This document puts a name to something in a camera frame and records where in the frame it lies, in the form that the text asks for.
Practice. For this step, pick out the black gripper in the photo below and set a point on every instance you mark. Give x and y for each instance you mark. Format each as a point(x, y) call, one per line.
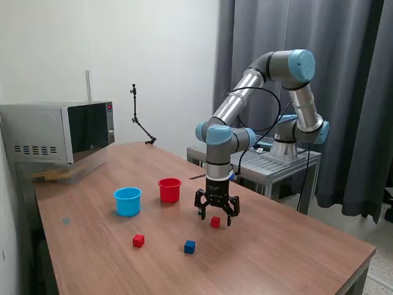
point(217, 190)

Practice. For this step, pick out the red cube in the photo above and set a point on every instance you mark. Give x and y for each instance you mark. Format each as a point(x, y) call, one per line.
point(215, 222)
point(138, 241)

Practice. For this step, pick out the silver blue UR5e robot arm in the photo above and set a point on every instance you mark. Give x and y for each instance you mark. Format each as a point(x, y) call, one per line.
point(233, 104)

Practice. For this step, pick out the blue lit wrist module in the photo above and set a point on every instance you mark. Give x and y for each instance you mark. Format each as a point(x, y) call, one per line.
point(233, 176)

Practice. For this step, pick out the dark strip on table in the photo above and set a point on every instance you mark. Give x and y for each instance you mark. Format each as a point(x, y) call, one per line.
point(196, 177)

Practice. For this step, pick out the red plastic cup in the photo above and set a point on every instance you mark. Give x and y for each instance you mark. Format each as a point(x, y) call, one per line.
point(169, 193)

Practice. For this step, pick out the aluminium profile robot stand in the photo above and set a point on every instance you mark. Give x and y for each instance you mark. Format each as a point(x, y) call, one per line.
point(270, 166)

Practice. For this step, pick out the blue teach pendant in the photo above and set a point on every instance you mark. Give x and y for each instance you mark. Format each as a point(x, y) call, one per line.
point(265, 143)

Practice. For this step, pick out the blue plastic cup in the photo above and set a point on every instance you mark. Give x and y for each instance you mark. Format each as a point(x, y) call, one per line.
point(127, 204)

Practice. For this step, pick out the small blue table sticker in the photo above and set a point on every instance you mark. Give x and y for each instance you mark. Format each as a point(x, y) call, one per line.
point(65, 221)

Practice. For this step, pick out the wooden block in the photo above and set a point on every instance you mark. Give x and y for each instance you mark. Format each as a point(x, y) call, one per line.
point(49, 176)

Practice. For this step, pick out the grey curtain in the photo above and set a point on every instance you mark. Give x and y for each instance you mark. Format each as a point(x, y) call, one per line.
point(347, 92)

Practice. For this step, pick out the white pole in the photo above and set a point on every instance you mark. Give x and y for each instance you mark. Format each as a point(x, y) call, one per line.
point(88, 86)

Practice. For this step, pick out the silver microwave oven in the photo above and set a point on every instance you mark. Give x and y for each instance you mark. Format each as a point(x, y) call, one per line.
point(40, 132)

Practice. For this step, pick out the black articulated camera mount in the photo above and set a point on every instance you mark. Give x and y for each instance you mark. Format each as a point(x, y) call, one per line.
point(135, 107)

